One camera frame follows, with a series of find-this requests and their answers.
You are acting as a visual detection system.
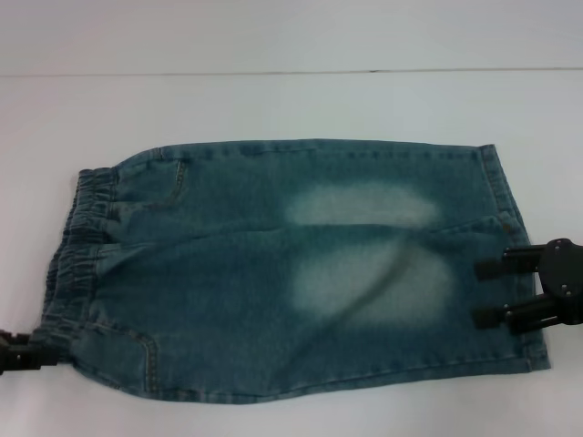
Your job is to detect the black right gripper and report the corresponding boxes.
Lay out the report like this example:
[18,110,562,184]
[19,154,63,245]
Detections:
[472,237,583,337]

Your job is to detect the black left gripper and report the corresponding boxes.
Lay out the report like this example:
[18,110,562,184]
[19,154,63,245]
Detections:
[0,328,61,377]

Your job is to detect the blue denim shorts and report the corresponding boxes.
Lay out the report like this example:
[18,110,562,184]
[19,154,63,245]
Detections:
[44,143,555,393]

